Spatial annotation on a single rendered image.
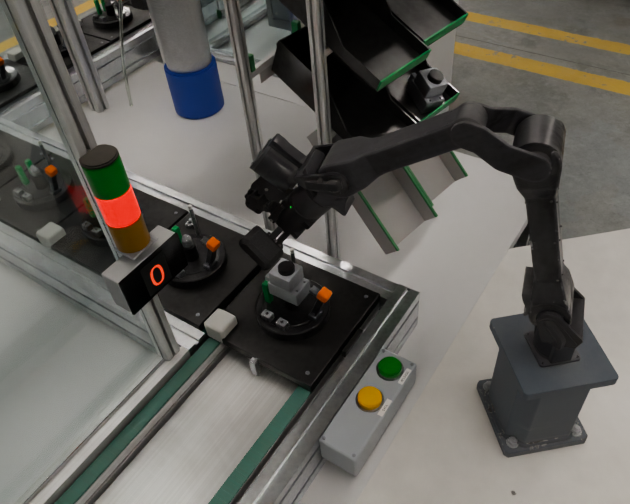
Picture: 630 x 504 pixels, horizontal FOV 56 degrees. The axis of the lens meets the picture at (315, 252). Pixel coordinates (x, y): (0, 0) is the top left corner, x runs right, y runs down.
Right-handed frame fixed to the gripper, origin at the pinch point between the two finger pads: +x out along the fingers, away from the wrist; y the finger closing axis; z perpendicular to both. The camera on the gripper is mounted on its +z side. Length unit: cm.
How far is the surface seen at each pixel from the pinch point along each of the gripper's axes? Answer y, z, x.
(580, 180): -192, -88, 81
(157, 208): -8.8, 21.7, 43.5
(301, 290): 0.5, -10.8, 7.0
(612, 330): -35, -61, -8
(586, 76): -287, -68, 97
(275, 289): 2.2, -7.6, 10.4
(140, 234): 18.9, 13.5, -3.7
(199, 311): 9.3, -1.2, 25.2
